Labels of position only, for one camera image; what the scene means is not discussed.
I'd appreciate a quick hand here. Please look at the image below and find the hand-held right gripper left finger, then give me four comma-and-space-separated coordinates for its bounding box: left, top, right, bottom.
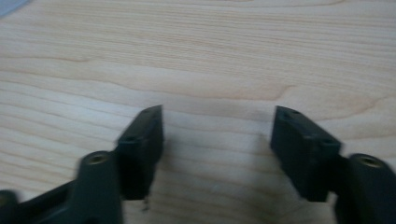
114, 105, 164, 202

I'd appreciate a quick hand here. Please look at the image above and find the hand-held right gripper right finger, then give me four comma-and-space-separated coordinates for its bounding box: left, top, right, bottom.
270, 105, 343, 203

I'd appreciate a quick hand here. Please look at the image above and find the pale blue-grey flat object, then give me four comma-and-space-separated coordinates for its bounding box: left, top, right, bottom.
0, 0, 32, 19

